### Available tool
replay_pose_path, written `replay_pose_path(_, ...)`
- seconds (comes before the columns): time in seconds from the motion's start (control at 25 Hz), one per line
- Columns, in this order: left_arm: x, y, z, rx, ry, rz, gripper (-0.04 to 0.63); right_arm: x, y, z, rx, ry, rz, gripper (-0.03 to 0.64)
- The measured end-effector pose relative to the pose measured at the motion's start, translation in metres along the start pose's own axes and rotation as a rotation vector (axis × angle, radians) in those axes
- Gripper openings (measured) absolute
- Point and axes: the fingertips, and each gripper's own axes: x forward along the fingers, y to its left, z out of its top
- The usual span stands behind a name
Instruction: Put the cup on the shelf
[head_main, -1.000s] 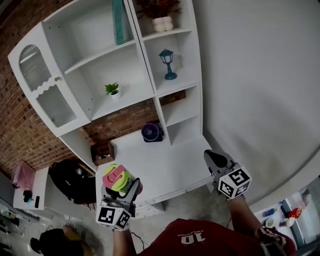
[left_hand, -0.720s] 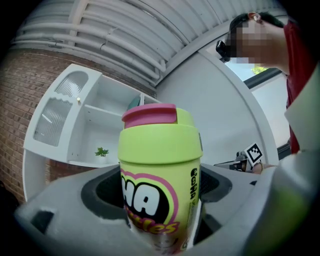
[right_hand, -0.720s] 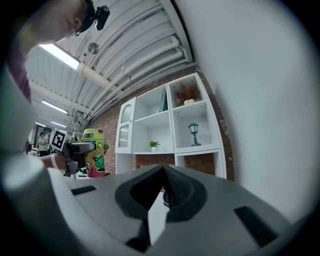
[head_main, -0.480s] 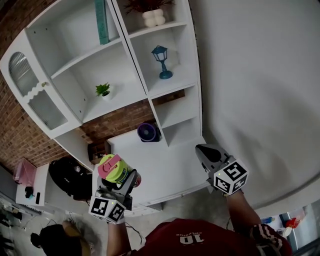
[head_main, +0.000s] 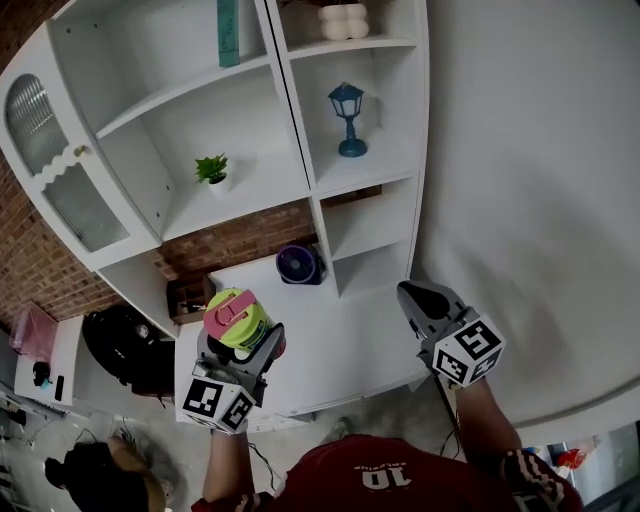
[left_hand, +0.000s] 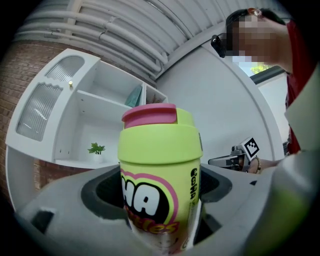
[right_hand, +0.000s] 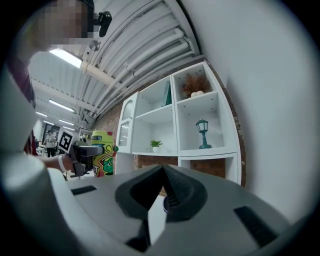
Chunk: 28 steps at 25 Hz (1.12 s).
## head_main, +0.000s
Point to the person's white shoe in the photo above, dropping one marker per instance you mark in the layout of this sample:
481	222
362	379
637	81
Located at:
343	427

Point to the person's right forearm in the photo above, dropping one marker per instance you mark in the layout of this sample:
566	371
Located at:
480	425

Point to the black phone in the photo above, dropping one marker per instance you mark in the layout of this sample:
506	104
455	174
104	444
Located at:
59	388

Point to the person's red shirt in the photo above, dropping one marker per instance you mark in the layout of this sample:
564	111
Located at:
400	480

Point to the person's left forearm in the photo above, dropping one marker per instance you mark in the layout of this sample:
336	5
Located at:
225	465

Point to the pink bag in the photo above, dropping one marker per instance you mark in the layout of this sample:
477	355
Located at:
32	335

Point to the white desk with hutch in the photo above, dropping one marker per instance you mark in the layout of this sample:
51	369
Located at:
210	125

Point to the teal book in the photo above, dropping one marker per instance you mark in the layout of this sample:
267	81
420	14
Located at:
228	35

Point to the black and teal gadget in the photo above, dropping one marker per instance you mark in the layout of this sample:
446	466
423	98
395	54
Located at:
41	375

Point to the black backpack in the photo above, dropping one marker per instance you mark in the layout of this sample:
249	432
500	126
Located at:
120	345

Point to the yellow-green can with pink lid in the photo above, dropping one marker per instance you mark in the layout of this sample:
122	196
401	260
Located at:
235	320

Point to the black window frame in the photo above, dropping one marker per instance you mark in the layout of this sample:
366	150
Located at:
610	495

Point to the brown wooden organizer box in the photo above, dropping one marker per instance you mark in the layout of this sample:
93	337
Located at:
187	300

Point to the glass cabinet door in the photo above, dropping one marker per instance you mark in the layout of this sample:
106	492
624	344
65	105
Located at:
60	165

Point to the blue lantern lamp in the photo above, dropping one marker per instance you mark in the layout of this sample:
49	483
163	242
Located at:
347	107

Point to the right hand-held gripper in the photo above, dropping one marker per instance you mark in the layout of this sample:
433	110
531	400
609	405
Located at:
467	352

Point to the small green potted plant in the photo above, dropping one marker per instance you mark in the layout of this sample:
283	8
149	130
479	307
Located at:
212	170

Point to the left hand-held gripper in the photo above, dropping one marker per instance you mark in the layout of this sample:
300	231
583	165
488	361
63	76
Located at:
215	400

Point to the white side table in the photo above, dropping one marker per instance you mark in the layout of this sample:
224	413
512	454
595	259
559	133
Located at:
90	370

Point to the purple desk fan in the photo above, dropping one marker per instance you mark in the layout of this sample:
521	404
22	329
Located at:
297	264

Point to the red bottle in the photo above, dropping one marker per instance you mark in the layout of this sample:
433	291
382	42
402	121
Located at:
570	457

